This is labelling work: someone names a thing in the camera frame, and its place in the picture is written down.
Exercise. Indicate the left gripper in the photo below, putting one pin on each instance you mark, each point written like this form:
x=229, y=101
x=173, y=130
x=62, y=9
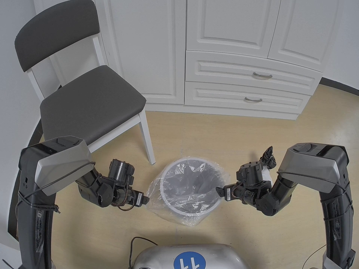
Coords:
x=136, y=199

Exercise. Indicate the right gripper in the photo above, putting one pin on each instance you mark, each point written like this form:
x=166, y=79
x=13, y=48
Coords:
x=234, y=193

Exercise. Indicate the clear plastic bag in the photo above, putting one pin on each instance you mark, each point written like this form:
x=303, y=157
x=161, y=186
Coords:
x=157, y=197

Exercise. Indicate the white printed wrapper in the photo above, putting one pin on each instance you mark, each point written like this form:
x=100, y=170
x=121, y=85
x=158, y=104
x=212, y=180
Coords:
x=267, y=175

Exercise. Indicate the white trash bin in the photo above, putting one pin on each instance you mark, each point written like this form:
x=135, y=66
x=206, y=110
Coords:
x=179, y=210

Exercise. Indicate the black plastic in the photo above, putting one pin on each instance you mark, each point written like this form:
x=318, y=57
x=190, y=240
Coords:
x=268, y=157

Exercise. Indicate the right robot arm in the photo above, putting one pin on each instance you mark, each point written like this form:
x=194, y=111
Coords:
x=314, y=167

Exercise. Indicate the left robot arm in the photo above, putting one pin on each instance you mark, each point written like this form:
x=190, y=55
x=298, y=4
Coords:
x=56, y=164

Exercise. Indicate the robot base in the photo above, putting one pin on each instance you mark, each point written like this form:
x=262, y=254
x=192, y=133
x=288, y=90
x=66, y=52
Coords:
x=190, y=255

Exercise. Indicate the grey and white chair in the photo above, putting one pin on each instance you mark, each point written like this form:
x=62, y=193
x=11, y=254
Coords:
x=89, y=102

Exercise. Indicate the white wardrobe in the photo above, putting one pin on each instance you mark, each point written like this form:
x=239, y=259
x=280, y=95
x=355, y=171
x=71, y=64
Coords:
x=224, y=15

